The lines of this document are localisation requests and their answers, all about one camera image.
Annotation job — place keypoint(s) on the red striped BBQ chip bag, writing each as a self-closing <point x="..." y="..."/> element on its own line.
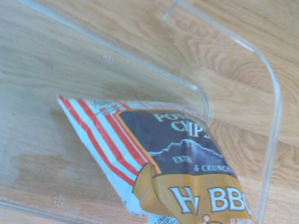
<point x="168" y="158"/>

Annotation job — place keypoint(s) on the clear plastic container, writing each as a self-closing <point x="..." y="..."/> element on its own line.
<point x="272" y="116"/>

